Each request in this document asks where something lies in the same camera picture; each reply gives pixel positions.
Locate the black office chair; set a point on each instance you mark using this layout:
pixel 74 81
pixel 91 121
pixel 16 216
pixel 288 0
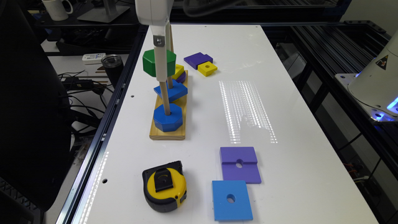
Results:
pixel 35 133

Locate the monitor stand base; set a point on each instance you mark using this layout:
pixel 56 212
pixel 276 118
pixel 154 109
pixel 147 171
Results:
pixel 106 14

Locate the purple round block on peg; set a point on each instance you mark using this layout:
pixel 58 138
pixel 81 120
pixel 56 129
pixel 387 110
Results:
pixel 180 78

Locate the blue octagonal block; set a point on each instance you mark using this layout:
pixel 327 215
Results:
pixel 168 123

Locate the rear wooden peg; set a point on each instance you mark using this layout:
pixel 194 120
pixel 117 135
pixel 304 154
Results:
pixel 171 39

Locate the large purple square block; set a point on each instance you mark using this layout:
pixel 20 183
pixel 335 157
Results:
pixel 240 163

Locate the black power adapter with cables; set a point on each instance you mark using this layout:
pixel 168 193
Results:
pixel 71 82

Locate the wooden peg base board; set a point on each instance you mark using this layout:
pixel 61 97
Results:
pixel 179 134

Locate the blue square block on peg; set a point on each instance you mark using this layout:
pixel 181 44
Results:
pixel 179 90

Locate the black tumbler cup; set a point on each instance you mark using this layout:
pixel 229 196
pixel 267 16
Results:
pixel 113 65

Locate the middle wooden peg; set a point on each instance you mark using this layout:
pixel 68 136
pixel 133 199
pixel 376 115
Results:
pixel 170 83

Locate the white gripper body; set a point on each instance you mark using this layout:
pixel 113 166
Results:
pixel 153 12

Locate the wooden peg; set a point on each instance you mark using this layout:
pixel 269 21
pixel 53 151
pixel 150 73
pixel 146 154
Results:
pixel 165 97
pixel 170 83
pixel 171 39

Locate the yellow black tape measure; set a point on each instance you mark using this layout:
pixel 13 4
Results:
pixel 165 186

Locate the yellow square block on peg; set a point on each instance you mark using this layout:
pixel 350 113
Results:
pixel 179 69

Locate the front wooden peg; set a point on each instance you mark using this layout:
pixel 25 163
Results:
pixel 165 97

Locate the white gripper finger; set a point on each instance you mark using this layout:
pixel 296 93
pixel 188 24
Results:
pixel 167 37
pixel 160 52

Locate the large light blue square block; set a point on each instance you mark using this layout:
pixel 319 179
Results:
pixel 231 200

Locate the small purple stepped block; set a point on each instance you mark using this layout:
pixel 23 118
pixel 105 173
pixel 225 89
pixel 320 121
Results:
pixel 196 59

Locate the small yellow square block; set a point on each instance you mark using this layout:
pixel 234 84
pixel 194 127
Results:
pixel 207 68

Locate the white remote device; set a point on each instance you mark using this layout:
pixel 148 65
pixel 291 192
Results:
pixel 91 59

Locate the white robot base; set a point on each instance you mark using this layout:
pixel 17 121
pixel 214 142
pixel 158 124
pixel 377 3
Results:
pixel 375 87

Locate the green octagonal block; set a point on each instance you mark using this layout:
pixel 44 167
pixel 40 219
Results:
pixel 148 60

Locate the white mug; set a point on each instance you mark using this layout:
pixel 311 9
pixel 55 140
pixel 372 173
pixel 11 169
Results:
pixel 57 10

